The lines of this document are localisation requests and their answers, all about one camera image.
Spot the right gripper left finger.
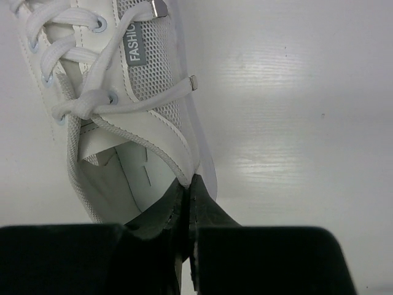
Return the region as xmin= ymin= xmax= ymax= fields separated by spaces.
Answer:
xmin=1 ymin=181 xmax=187 ymax=294

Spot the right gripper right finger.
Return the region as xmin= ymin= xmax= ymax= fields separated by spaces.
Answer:
xmin=189 ymin=175 xmax=356 ymax=294

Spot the white sneaker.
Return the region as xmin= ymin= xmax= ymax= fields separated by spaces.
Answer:
xmin=9 ymin=1 xmax=217 ymax=224

